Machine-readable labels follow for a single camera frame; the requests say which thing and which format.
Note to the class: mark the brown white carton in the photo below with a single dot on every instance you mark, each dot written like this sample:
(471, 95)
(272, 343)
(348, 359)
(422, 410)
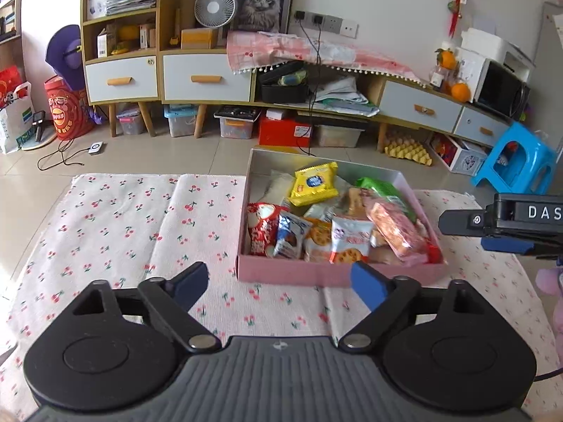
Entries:
(147, 36)

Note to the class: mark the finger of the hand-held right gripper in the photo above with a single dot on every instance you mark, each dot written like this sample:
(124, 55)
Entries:
(506, 244)
(462, 222)

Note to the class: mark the red cardboard box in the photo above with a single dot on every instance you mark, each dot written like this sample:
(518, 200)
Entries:
(281, 132)

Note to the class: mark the blue plastic stool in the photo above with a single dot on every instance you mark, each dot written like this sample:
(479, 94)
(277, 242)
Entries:
(512, 158)

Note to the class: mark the green snack packet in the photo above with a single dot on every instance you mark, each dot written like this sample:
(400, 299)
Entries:
(387, 191)

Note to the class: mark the white foam box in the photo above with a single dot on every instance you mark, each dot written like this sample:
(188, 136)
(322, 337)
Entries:
(492, 44)

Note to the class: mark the brown pastry packet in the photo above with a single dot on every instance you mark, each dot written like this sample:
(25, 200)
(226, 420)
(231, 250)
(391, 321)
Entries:
(354, 202)

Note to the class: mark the grey wall outlet strip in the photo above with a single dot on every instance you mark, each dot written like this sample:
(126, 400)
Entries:
(327, 22)

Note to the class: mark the pink fringed cloth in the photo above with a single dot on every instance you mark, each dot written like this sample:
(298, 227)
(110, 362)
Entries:
(272, 50)

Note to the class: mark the red hanging ornament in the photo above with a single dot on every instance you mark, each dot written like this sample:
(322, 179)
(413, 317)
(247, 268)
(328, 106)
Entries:
(457, 4)

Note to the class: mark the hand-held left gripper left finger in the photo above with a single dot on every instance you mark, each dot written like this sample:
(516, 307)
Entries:
(189, 283)

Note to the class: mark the white refrigerator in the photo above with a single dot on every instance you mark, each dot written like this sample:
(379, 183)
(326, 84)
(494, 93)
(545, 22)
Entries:
(552, 66)

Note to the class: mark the clear storage bin black lid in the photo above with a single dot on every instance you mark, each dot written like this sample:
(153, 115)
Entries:
(235, 125)

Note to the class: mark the phone stand round base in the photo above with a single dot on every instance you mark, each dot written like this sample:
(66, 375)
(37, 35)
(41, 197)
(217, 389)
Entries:
(38, 129)

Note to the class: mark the white wall outlet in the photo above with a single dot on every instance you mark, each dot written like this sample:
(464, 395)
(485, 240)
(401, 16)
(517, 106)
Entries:
(349, 30)

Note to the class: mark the pink cracker packet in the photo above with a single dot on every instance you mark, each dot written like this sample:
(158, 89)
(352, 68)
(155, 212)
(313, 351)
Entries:
(396, 233)

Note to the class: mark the tall wooden shelf cabinet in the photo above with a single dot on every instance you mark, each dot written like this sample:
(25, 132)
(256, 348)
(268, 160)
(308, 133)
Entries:
(165, 30)

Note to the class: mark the black microwave oven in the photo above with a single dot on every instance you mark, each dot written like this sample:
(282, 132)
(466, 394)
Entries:
(501, 90)

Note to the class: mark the yellow shelf items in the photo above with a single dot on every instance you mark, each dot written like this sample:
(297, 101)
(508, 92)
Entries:
(128, 39)

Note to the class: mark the red gift bag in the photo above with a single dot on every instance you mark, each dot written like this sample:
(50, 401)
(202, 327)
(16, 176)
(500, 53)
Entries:
(9, 85)

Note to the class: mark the person's right forearm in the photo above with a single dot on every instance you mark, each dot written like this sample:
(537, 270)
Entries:
(549, 282)

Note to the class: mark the framed cat picture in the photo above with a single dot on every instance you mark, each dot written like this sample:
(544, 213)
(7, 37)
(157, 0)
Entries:
(264, 0)

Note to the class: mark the white shelf box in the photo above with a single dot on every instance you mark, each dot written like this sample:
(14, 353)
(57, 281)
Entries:
(96, 4)

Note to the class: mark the small white box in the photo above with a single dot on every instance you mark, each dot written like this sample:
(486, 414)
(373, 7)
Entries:
(279, 114)

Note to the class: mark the yellow egg tray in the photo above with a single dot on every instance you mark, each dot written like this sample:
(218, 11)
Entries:
(409, 151)

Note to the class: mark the pile of folded papers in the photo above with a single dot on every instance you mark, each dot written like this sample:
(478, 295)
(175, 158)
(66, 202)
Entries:
(345, 96)

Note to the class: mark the blue white snack packet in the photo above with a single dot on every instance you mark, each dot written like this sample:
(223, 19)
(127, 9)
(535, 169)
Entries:
(290, 233)

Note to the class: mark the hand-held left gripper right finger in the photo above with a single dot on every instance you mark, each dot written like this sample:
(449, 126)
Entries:
(369, 283)

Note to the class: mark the glass jar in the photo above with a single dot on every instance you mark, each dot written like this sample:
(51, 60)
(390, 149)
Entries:
(437, 77)

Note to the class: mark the black case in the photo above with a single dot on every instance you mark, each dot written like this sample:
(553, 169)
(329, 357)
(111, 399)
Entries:
(283, 92)

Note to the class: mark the small white drawer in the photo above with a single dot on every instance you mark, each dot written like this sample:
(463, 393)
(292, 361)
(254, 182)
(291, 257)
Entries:
(481, 127)

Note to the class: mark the red printed drum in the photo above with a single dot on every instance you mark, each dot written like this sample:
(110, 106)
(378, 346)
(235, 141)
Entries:
(68, 112)

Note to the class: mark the orange fruit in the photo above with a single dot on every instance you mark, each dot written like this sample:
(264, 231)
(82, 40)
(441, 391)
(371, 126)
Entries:
(460, 92)
(447, 59)

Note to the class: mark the purple dish-shaped object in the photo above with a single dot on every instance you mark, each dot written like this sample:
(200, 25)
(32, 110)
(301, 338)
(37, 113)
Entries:
(64, 57)

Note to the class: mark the white printed box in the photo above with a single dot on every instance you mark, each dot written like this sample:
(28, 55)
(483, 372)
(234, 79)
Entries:
(466, 158)

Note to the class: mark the clear storage bin pink contents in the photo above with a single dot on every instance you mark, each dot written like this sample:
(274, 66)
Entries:
(132, 123)

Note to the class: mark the low wooden cabinet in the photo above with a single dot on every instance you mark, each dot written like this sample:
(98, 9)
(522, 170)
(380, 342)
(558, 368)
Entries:
(374, 96)

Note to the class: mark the clear storage bin blue lid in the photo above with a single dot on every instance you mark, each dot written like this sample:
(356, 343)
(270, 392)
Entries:
(180, 123)

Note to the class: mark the white storage bin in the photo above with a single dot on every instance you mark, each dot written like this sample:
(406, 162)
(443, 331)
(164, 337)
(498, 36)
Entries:
(338, 136)

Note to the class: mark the white shopping bag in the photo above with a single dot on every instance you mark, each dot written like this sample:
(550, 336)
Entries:
(15, 125)

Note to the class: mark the white charger puck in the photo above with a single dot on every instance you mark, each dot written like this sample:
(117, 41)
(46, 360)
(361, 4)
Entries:
(96, 148)

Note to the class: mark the white desk fan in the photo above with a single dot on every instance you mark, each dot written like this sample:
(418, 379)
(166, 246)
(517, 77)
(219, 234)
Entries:
(214, 9)

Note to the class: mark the yellow snack packet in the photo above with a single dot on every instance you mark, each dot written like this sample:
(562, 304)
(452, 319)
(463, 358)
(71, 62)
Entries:
(314, 182)

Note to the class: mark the orange cardboard box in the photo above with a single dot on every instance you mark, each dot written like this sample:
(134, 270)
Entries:
(199, 38)

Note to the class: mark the wooden bookshelf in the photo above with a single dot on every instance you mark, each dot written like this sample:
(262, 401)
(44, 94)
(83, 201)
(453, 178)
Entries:
(9, 26)

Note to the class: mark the cherry print tablecloth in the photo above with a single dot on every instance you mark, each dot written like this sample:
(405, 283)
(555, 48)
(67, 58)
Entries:
(132, 228)

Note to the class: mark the pink cardboard box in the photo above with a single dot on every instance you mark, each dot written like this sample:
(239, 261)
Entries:
(308, 272)

